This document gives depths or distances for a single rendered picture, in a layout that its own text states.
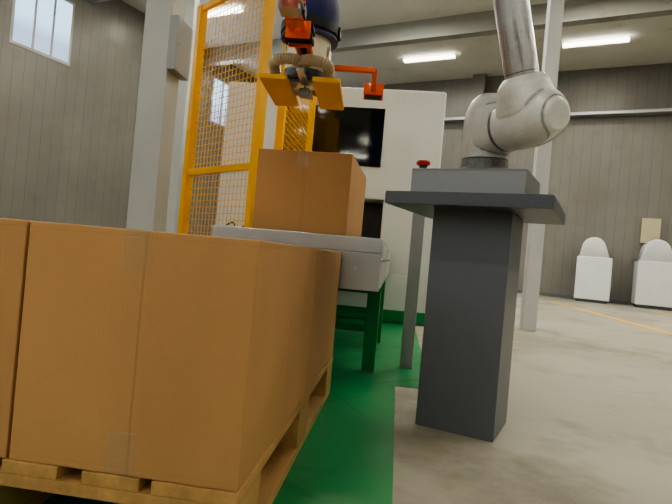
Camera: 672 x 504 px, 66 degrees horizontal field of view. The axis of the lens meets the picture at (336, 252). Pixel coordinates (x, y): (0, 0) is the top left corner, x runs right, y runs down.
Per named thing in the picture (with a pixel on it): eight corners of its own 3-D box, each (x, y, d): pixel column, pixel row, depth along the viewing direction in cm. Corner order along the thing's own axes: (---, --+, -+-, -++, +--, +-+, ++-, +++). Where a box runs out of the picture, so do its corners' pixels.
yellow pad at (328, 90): (319, 109, 217) (320, 97, 217) (343, 110, 217) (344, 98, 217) (311, 81, 184) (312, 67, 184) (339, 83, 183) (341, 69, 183)
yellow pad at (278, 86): (274, 105, 218) (275, 93, 219) (298, 107, 218) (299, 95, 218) (258, 77, 185) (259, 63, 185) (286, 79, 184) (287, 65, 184)
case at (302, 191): (285, 247, 278) (292, 172, 278) (359, 253, 272) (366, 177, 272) (250, 243, 218) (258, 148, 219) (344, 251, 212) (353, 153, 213)
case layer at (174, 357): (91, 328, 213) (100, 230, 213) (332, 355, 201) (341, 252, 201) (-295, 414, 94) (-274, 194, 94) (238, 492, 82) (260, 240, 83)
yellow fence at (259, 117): (163, 319, 346) (191, 5, 347) (176, 319, 353) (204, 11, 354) (238, 343, 285) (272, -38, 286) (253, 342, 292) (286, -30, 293)
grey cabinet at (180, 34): (180, 80, 306) (185, 30, 306) (189, 81, 306) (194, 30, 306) (165, 68, 286) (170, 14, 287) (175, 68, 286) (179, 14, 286)
